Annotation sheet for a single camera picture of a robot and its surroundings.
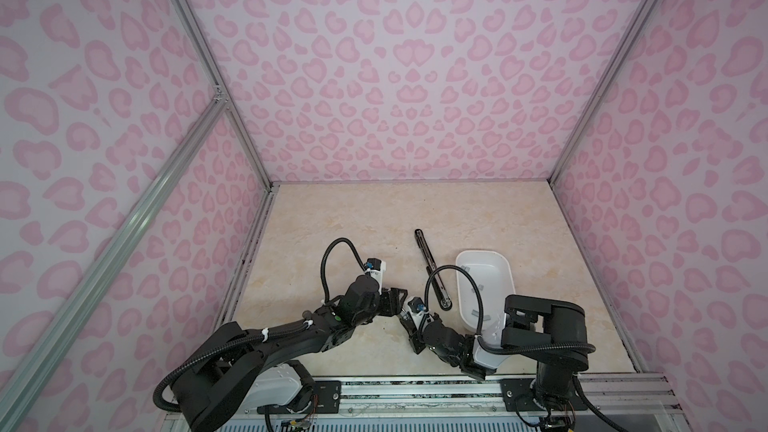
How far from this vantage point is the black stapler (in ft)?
2.95

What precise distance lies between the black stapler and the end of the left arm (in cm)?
17

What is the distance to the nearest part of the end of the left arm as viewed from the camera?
29.5 inches
